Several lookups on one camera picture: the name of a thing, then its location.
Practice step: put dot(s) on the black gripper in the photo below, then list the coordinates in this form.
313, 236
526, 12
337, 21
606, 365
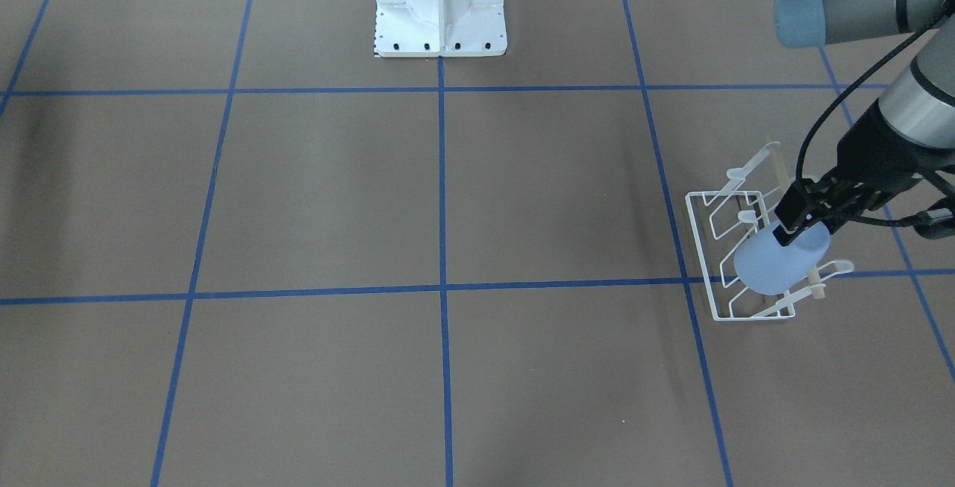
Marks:
871, 150

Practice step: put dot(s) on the light blue plastic cup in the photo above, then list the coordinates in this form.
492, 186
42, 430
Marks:
769, 269

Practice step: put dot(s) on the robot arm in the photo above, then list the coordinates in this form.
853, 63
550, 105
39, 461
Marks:
922, 91

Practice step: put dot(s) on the white wire cup holder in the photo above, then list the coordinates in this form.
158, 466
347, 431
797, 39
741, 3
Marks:
722, 219

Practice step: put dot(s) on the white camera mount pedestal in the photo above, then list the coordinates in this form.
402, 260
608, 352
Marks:
439, 28

